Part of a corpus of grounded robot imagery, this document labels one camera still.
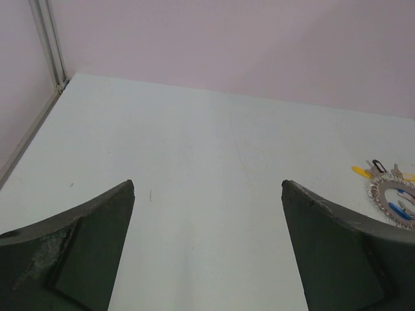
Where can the silver disc keyring organiser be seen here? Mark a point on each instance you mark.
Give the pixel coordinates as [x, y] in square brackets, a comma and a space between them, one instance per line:
[387, 187]

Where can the small yellow key tag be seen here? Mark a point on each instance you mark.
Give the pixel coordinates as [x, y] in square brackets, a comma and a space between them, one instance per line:
[409, 177]

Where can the blue key tag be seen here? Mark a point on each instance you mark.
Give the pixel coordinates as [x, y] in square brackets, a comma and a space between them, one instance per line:
[400, 211]

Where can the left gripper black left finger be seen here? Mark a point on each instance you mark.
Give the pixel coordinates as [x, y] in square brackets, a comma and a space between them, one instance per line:
[68, 261]

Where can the aluminium frame left post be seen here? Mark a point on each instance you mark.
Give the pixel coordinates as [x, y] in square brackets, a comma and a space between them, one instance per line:
[33, 75]

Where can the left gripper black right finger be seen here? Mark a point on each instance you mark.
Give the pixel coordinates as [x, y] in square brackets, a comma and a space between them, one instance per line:
[346, 260]

